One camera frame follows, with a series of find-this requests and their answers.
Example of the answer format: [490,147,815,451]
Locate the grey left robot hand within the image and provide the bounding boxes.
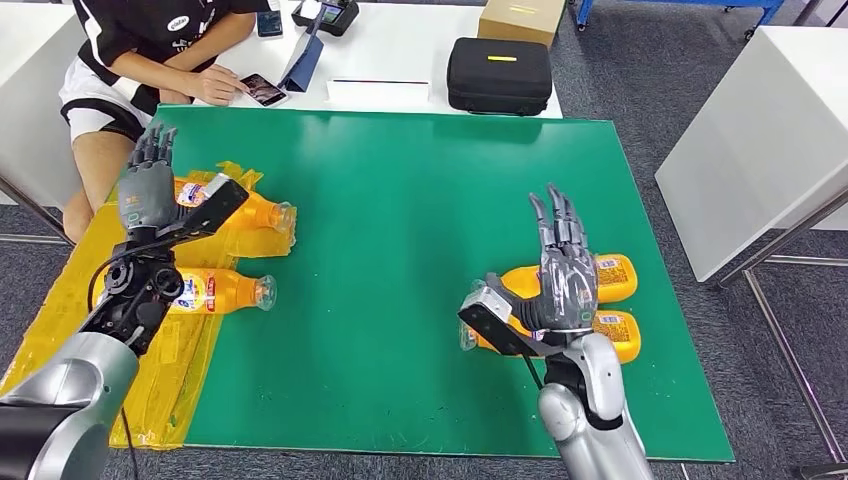
[117,124,181,232]

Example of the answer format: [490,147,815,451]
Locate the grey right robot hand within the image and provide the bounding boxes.
[483,184,601,334]

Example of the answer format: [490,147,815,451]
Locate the person's right hand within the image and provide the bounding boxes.
[184,64,251,107]

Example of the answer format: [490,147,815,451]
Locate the orange detergent bottle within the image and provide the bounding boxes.
[170,174,298,234]
[471,253,639,306]
[162,266,278,315]
[458,309,643,366]

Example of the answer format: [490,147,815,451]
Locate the smartphone with lit screen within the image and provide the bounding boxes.
[239,72,289,109]

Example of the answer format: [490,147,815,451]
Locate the person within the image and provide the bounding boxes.
[58,0,284,245]

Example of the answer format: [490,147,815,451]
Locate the tablet in blue case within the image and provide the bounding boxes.
[277,5,326,93]

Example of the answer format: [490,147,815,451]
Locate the black handheld controller with screen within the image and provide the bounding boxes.
[291,0,361,38]

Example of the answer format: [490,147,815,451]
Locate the white folded paper card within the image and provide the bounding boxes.
[325,78,431,111]

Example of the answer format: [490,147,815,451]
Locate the white side table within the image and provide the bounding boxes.
[0,1,87,207]
[654,26,848,284]

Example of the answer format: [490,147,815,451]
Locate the yellow tape sheet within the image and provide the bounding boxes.
[0,160,299,452]

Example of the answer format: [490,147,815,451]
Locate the green table mat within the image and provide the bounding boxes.
[119,105,735,463]

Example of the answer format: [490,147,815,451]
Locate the black zip carrying case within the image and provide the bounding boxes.
[446,36,554,117]

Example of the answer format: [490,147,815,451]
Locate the brown cardboard box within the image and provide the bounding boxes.
[476,0,568,49]

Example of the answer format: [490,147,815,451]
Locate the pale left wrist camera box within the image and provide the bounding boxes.
[155,173,251,243]

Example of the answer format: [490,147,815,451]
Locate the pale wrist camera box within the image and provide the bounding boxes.
[155,173,251,243]
[457,286,564,359]

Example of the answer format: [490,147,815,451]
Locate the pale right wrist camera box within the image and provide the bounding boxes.
[457,286,564,359]

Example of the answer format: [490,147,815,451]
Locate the metal table leg frame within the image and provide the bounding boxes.
[0,173,75,248]
[712,188,848,480]

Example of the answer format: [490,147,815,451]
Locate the blue metal rack frame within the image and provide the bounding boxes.
[574,0,790,40]

